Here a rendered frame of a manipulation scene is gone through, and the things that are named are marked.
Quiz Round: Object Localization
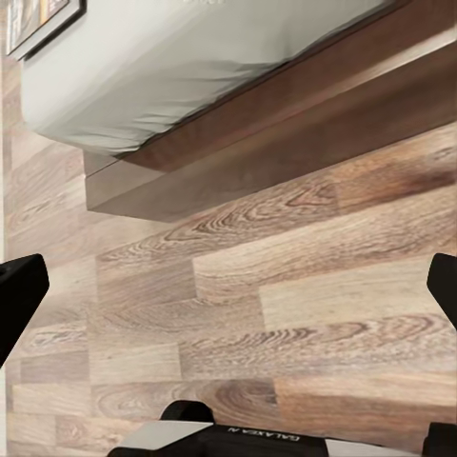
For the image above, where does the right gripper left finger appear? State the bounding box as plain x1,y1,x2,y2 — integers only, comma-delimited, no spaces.
0,253,50,368

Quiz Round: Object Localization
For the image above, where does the hardback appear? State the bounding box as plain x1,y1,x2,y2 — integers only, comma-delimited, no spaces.
7,0,82,62

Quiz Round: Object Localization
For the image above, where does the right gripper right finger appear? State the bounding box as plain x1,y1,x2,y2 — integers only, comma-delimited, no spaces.
427,252,457,328

